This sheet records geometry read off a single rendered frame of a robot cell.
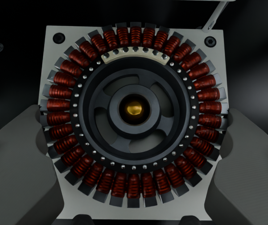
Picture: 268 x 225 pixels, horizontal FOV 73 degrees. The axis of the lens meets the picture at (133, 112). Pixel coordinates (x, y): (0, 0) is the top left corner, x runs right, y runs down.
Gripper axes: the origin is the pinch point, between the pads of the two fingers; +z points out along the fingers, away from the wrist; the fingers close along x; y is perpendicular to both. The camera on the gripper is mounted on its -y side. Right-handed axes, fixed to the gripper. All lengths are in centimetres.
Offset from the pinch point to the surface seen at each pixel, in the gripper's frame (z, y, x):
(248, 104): 2.7, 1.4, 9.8
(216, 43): 5.0, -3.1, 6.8
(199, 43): 5.0, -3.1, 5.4
